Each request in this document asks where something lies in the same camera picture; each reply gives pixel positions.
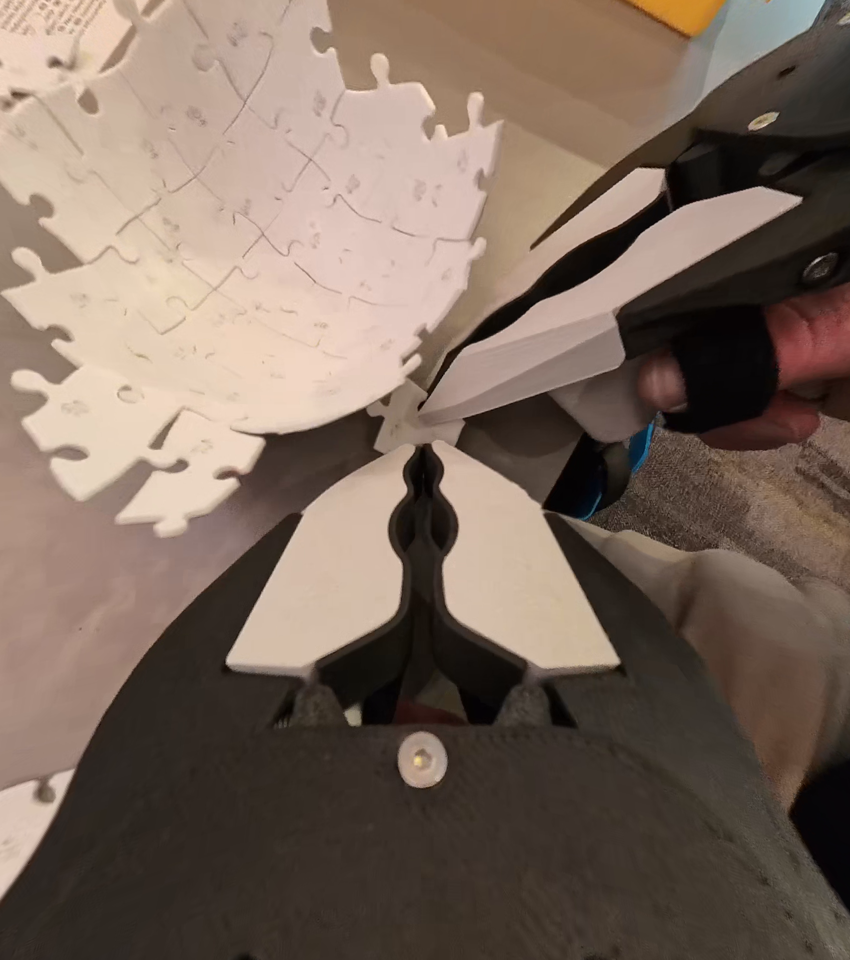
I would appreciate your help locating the yellow box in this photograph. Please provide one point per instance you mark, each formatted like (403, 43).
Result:
(676, 15)

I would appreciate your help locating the person's right hand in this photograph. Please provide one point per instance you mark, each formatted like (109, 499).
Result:
(837, 337)

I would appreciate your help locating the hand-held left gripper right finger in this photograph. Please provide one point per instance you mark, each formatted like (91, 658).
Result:
(522, 585)

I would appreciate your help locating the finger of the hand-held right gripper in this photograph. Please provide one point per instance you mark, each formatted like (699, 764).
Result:
(590, 225)
(530, 360)

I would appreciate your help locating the person's beige trousers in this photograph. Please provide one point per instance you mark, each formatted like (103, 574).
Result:
(754, 637)

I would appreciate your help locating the small white puzzle piece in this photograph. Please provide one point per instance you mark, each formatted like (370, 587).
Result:
(404, 424)

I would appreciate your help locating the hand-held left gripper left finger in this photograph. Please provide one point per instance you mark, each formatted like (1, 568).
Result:
(327, 585)

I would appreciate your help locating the white numbered puzzle piece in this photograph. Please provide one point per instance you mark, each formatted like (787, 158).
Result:
(12, 840)

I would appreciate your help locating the partly built puzzle ball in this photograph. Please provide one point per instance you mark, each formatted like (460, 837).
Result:
(245, 247)

